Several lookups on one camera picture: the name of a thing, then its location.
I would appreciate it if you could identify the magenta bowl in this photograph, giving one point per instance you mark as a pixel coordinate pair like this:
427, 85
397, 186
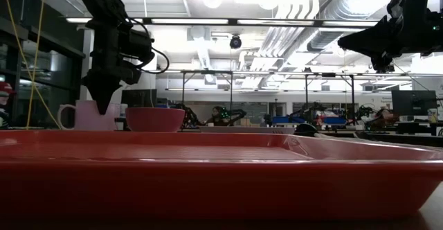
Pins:
155, 120

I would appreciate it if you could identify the light pink mug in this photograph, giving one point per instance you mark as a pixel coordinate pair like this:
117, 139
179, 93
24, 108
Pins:
91, 117

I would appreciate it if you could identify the red plastic tray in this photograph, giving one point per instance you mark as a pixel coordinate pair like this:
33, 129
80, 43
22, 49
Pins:
207, 188

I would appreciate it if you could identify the dark computer monitor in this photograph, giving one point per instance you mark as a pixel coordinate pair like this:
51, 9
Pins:
413, 102
138, 98

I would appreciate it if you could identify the silver ventilation duct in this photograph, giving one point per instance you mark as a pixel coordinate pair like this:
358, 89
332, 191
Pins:
325, 39

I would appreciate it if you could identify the black rail with light strips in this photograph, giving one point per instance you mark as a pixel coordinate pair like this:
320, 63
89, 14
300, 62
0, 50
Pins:
277, 22

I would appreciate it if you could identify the blue bin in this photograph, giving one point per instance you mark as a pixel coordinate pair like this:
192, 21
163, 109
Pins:
287, 120

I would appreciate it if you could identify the black background robot arm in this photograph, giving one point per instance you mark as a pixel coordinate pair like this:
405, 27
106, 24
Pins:
367, 112
304, 110

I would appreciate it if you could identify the black aluminium table frame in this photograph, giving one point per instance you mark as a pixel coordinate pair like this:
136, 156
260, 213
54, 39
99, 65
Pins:
415, 140

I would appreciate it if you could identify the person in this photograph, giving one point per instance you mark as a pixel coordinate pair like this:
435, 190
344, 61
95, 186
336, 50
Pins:
5, 102

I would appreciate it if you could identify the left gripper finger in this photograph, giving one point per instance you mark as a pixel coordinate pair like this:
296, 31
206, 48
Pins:
102, 95

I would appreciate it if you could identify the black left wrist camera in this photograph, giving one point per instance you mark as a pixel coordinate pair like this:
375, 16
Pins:
142, 48

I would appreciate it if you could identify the black hanging camera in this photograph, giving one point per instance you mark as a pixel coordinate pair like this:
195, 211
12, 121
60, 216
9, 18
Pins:
235, 42

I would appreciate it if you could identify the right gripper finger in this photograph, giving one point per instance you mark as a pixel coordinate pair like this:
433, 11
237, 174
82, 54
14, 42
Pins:
370, 41

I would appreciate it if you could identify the black workstation frame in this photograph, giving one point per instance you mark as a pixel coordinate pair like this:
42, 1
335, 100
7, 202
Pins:
231, 91
352, 95

